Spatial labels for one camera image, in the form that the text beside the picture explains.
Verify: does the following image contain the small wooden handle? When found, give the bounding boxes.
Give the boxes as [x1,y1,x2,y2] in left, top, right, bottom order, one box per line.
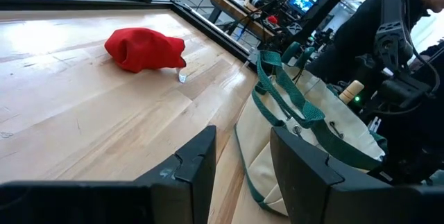
[339,80,365,105]

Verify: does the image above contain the person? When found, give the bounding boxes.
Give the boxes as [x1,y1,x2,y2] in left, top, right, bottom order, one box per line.
[305,0,444,86]

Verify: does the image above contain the black metal stand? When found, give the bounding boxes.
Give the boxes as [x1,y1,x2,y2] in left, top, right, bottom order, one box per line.
[277,0,368,50]

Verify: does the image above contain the green-handled pruning shears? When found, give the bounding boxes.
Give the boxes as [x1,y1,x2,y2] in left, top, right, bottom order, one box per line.
[280,41,316,66]

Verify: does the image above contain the red gardening glove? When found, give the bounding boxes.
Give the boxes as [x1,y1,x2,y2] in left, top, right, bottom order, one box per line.
[103,27,188,84]

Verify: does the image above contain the beige green-trimmed gardening bag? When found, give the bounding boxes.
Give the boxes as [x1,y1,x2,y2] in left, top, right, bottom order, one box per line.
[234,49,389,224]

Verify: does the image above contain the black table frame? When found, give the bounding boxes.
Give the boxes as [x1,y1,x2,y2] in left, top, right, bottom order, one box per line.
[0,0,259,71]

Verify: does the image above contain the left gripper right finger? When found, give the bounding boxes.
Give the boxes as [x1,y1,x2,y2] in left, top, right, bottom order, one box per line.
[270,126,444,224]

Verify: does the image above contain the wooden workbench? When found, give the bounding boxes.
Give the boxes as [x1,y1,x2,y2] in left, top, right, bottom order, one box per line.
[209,0,278,43]

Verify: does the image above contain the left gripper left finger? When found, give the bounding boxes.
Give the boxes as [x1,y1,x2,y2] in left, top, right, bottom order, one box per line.
[0,125,218,224]

